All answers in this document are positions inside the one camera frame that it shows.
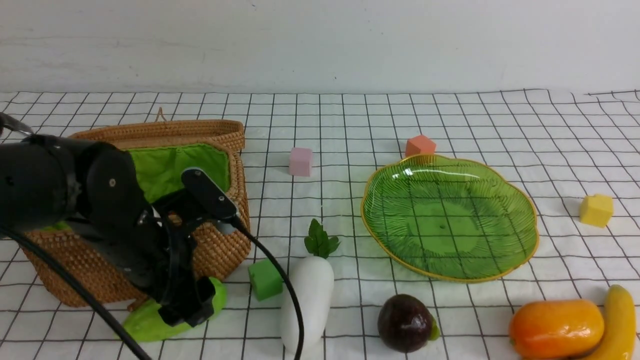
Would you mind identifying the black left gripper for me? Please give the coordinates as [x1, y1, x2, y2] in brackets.
[67, 190, 217, 327]

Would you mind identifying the green chayote vegetable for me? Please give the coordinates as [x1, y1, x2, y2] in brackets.
[122, 277, 227, 343]

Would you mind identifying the white radish with leaves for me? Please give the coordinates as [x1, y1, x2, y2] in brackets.
[279, 219, 341, 360]

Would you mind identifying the orange mango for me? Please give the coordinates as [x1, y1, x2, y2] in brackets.
[509, 299, 605, 360]

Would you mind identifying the yellow banana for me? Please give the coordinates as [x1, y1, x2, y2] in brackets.
[579, 284, 636, 360]

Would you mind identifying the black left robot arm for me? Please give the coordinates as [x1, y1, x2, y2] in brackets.
[1, 113, 220, 327]

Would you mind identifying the woven rattan basket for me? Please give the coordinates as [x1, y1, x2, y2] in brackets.
[27, 130, 251, 304]

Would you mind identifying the green foam cube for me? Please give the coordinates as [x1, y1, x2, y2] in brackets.
[247, 259, 283, 301]

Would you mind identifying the pink foam cube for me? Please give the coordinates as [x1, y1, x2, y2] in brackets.
[288, 146, 314, 177]

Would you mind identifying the orange foam cube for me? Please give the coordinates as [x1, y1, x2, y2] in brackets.
[404, 134, 437, 158]

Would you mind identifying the green glass leaf plate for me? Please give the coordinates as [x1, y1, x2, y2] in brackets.
[359, 154, 540, 284]

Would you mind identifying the white checkered tablecloth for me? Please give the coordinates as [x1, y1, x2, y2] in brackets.
[0, 89, 640, 360]

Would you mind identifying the yellow foam cube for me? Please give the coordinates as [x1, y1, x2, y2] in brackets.
[579, 193, 614, 228]

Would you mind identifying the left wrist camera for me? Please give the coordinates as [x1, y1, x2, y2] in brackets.
[181, 167, 240, 235]

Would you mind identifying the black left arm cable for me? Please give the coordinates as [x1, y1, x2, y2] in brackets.
[0, 210, 306, 360]

